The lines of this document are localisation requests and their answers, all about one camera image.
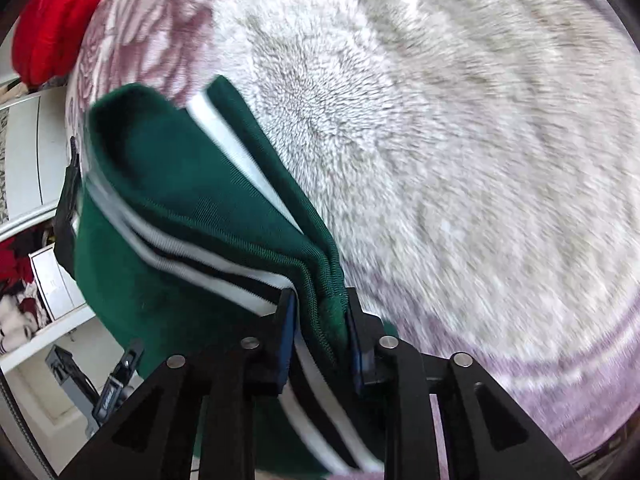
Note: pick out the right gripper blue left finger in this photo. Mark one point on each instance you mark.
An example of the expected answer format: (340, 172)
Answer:
(282, 339)

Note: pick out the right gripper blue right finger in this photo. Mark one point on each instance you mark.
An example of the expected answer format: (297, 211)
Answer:
(369, 338)

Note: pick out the green varsity jacket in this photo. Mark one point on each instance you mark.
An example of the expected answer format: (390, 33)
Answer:
(190, 230)

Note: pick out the red folded quilt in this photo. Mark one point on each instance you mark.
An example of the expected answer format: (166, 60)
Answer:
(48, 37)

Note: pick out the floral bed blanket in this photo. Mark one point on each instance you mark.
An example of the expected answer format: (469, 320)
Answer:
(477, 162)

